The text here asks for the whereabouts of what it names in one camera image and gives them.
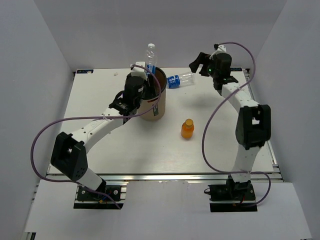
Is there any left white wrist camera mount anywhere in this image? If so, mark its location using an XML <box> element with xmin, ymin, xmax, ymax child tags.
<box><xmin>130</xmin><ymin>61</ymin><xmax>147</xmax><ymax>80</ymax></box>

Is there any blue label water bottle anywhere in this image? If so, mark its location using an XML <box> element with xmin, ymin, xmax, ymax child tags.
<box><xmin>145</xmin><ymin>43</ymin><xmax>158</xmax><ymax>74</ymax></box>
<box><xmin>167</xmin><ymin>72</ymin><xmax>195</xmax><ymax>89</ymax></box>

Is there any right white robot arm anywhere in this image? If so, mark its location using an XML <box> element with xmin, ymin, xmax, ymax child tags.
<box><xmin>189</xmin><ymin>52</ymin><xmax>271</xmax><ymax>200</ymax></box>

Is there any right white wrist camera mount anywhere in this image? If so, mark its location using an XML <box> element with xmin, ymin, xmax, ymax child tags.
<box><xmin>209</xmin><ymin>43</ymin><xmax>227</xmax><ymax>60</ymax></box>

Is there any brown bin with black rim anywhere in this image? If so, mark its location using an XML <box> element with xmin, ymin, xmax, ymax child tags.
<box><xmin>137</xmin><ymin>67</ymin><xmax>167</xmax><ymax>122</ymax></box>

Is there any right blue corner marker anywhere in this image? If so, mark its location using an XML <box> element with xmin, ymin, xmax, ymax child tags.
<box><xmin>230</xmin><ymin>67</ymin><xmax>243</xmax><ymax>72</ymax></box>

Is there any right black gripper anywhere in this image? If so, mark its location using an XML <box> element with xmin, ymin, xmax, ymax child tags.
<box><xmin>189</xmin><ymin>52</ymin><xmax>219</xmax><ymax>79</ymax></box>

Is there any blue corner marker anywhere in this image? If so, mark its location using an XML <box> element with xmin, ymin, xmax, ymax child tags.
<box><xmin>230</xmin><ymin>67</ymin><xmax>243</xmax><ymax>72</ymax></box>
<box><xmin>75</xmin><ymin>69</ymin><xmax>94</xmax><ymax>74</ymax></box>

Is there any aluminium table frame rail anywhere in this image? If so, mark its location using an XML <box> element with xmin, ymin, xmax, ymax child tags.
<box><xmin>99</xmin><ymin>172</ymin><xmax>283</xmax><ymax>183</ymax></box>

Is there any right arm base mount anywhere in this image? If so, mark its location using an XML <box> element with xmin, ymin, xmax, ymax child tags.
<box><xmin>203</xmin><ymin>182</ymin><xmax>258</xmax><ymax>213</ymax></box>

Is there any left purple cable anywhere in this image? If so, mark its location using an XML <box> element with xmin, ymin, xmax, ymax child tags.
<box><xmin>30</xmin><ymin>64</ymin><xmax>163</xmax><ymax>210</ymax></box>

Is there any orange juice bottle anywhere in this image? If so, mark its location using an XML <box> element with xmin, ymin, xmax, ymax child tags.
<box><xmin>180</xmin><ymin>118</ymin><xmax>195</xmax><ymax>139</ymax></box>

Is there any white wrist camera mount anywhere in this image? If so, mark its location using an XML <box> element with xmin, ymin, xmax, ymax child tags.
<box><xmin>209</xmin><ymin>43</ymin><xmax>227</xmax><ymax>60</ymax></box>
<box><xmin>130</xmin><ymin>61</ymin><xmax>147</xmax><ymax>80</ymax></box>

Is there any purple cable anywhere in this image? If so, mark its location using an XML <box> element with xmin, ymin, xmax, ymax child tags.
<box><xmin>30</xmin><ymin>64</ymin><xmax>163</xmax><ymax>210</ymax></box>
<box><xmin>201</xmin><ymin>41</ymin><xmax>272</xmax><ymax>207</ymax></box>

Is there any left blue corner marker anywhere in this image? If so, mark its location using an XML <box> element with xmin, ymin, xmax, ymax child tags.
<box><xmin>75</xmin><ymin>69</ymin><xmax>94</xmax><ymax>74</ymax></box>

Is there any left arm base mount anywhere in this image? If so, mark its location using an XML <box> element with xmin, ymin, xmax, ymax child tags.
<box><xmin>73</xmin><ymin>181</ymin><xmax>128</xmax><ymax>210</ymax></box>

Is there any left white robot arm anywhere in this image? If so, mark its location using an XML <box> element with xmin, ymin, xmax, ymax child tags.
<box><xmin>50</xmin><ymin>71</ymin><xmax>147</xmax><ymax>200</ymax></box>

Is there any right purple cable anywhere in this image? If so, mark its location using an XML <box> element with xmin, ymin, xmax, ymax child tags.
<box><xmin>201</xmin><ymin>41</ymin><xmax>272</xmax><ymax>207</ymax></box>

